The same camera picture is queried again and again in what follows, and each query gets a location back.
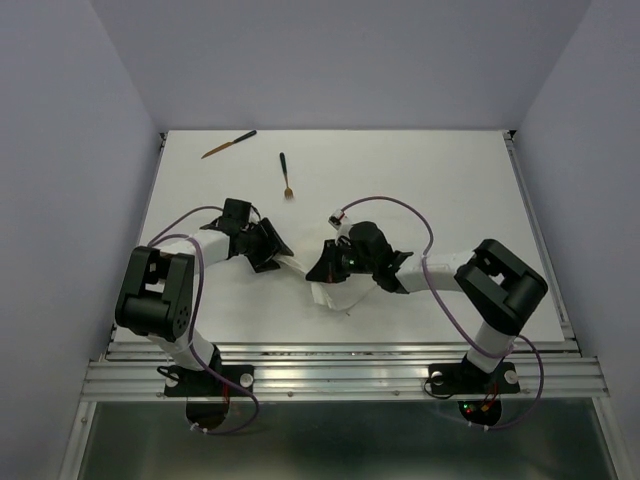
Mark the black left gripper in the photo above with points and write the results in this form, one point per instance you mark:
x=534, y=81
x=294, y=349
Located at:
x=271, y=244

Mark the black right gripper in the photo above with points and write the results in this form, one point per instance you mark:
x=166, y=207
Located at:
x=326, y=268

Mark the white cloth napkin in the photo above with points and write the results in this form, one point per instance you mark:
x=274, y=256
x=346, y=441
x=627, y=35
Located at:
x=307, y=247

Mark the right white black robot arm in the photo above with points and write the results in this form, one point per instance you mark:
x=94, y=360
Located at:
x=504, y=290

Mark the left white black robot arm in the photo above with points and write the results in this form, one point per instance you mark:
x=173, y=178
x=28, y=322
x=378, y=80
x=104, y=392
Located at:
x=164, y=283

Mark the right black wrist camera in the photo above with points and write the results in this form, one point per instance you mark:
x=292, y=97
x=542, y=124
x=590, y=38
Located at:
x=375, y=245

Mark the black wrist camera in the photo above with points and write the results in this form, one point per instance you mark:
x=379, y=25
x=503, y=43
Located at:
x=236, y=216
x=375, y=245

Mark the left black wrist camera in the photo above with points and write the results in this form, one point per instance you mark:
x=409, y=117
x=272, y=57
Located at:
x=236, y=216

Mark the gold fork green handle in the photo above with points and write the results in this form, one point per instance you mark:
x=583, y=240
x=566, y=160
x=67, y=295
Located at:
x=288, y=191

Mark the gold knife green handle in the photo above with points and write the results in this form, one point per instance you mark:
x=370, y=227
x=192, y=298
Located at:
x=229, y=144

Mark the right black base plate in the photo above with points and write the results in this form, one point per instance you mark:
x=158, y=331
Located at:
x=464, y=378

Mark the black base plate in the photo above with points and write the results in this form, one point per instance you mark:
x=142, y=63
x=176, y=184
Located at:
x=183, y=383
x=464, y=378

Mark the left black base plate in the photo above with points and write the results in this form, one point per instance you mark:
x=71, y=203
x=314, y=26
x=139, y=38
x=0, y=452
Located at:
x=183, y=383

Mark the aluminium rail frame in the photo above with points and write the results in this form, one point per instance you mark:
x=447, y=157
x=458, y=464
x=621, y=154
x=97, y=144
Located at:
x=350, y=411

